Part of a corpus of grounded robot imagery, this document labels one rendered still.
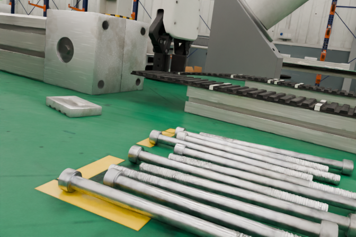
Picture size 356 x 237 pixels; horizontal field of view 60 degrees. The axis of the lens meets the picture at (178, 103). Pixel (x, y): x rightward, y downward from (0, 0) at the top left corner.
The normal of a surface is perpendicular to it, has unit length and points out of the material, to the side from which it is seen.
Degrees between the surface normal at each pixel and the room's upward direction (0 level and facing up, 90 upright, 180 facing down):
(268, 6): 104
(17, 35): 90
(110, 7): 90
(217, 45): 90
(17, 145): 0
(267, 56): 90
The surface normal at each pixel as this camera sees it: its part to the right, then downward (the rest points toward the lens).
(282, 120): -0.51, 0.10
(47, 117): 0.12, -0.98
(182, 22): 0.85, 0.18
